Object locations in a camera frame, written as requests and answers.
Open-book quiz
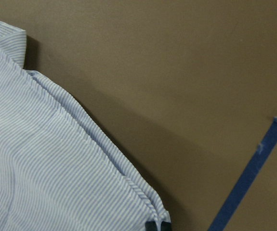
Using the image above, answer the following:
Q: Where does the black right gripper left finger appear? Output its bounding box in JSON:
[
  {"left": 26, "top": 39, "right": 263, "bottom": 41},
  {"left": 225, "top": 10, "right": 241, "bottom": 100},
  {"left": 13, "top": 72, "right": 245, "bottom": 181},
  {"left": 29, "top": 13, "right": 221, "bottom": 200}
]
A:
[{"left": 145, "top": 221, "right": 157, "bottom": 231}]

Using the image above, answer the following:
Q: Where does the light blue striped shirt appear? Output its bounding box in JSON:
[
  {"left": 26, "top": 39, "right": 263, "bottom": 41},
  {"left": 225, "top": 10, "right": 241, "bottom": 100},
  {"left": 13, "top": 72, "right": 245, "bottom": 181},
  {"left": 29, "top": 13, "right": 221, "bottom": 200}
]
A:
[{"left": 0, "top": 21, "right": 171, "bottom": 231}]

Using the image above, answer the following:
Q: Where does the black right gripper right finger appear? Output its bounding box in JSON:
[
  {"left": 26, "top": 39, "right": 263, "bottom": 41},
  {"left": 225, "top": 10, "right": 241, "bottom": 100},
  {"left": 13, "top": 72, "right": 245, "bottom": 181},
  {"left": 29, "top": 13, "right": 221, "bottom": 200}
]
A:
[{"left": 161, "top": 222, "right": 171, "bottom": 231}]

